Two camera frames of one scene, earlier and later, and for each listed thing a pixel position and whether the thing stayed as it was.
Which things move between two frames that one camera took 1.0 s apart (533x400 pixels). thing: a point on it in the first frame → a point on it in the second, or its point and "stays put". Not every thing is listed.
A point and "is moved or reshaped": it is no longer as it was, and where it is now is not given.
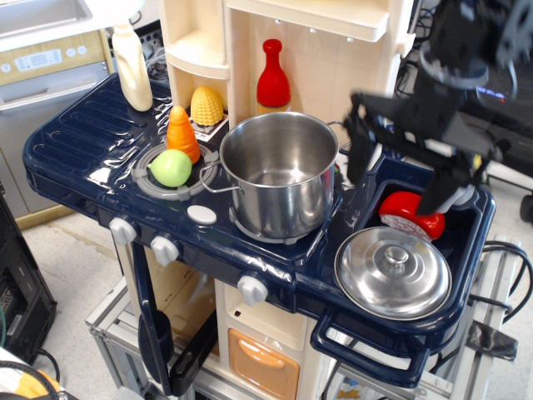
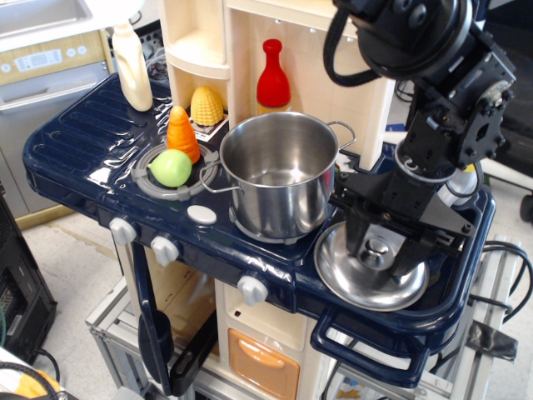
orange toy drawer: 263,366 stays put
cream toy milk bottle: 131,66 stays put
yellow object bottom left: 32,387 stays put
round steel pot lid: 393,273 is moved or reshaped
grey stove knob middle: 166,250 stays put
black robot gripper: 430,117 → 405,200
